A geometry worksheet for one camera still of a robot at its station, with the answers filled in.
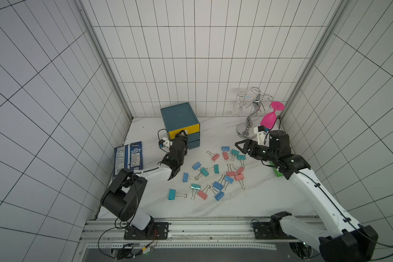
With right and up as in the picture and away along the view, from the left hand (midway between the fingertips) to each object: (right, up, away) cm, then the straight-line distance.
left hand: (185, 134), depth 89 cm
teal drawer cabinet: (-3, +9, +3) cm, 10 cm away
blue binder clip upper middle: (+6, -19, +7) cm, 21 cm away
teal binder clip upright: (+18, -21, +5) cm, 28 cm away
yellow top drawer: (+3, +2, +1) cm, 4 cm away
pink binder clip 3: (+32, -21, +4) cm, 38 cm away
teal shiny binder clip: (+6, -29, -3) cm, 30 cm away
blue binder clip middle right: (+24, -25, -1) cm, 35 cm away
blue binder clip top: (+25, -9, +12) cm, 29 cm away
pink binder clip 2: (+26, -23, +4) cm, 35 cm away
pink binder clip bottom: (+9, -32, -5) cm, 34 cm away
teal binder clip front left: (-6, -32, -5) cm, 33 cm away
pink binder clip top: (+18, -14, +9) cm, 24 cm away
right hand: (+24, -6, -15) cm, 28 cm away
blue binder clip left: (0, -24, +1) cm, 24 cm away
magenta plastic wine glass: (+49, +9, +5) cm, 50 cm away
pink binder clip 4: (+31, -25, +1) cm, 40 cm away
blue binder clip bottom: (+18, -32, -6) cm, 38 cm away
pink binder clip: (+24, -14, +9) cm, 29 cm away
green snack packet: (+35, -13, -34) cm, 50 cm away
